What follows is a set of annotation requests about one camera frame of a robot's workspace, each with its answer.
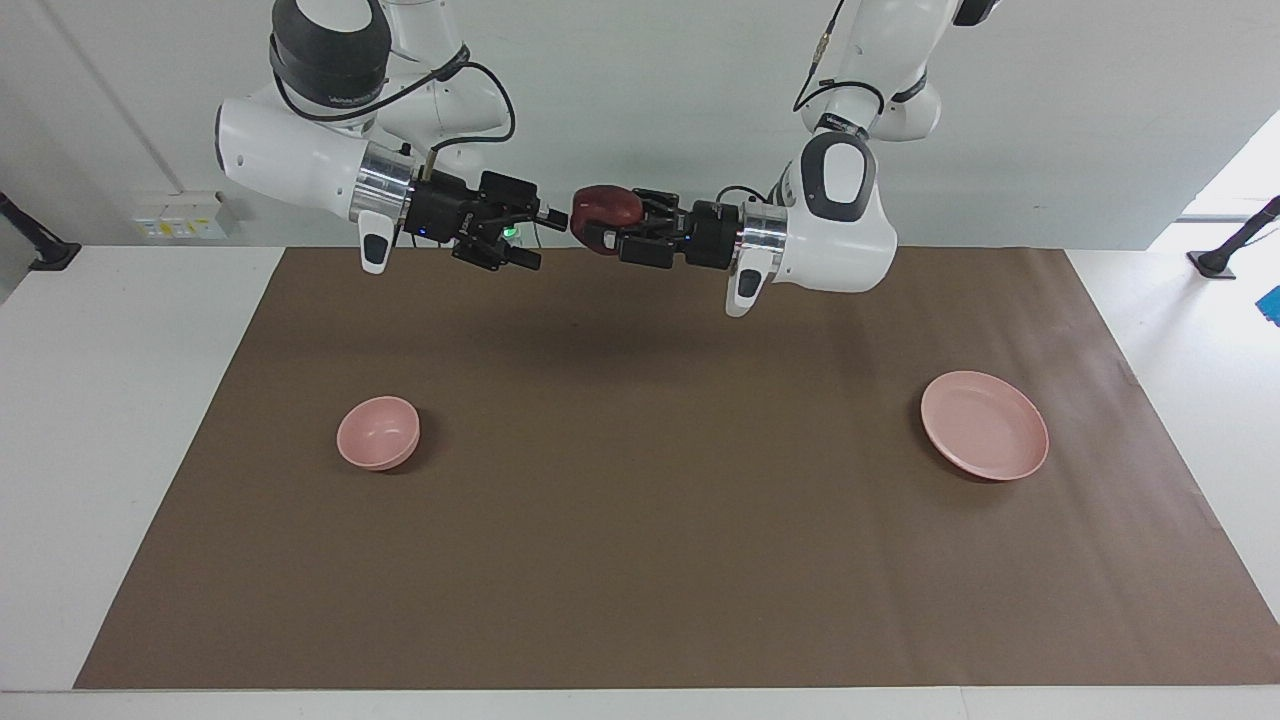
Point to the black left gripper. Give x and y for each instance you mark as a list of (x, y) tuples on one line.
[(712, 238)]

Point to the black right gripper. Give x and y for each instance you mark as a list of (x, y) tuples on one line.
[(440, 212)]

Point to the dark red apple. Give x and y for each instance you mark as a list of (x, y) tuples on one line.
[(605, 205)]

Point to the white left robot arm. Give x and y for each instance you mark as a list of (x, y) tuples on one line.
[(840, 240)]

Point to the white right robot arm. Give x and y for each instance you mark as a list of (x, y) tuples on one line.
[(290, 150)]

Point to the pink bowl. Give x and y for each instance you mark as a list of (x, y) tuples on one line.
[(378, 430)]

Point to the pink plate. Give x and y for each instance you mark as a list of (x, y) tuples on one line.
[(985, 425)]

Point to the brown paper table mat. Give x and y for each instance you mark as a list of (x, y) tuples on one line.
[(640, 520)]

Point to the black stand foot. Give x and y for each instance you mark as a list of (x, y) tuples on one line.
[(45, 255), (1225, 258)]

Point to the blue object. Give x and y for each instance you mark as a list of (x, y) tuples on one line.
[(1272, 305)]

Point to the white wall socket strip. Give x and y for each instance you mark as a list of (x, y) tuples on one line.
[(180, 215)]

